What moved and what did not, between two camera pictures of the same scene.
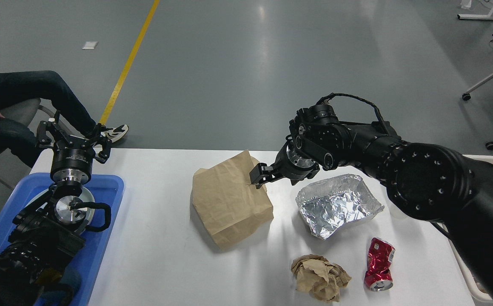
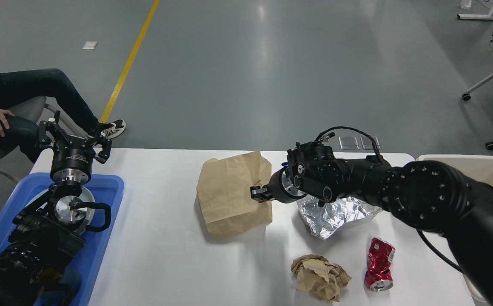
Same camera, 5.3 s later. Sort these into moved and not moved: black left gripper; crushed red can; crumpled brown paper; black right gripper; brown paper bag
Moved: black right gripper; brown paper bag
Not moved: black left gripper; crushed red can; crumpled brown paper
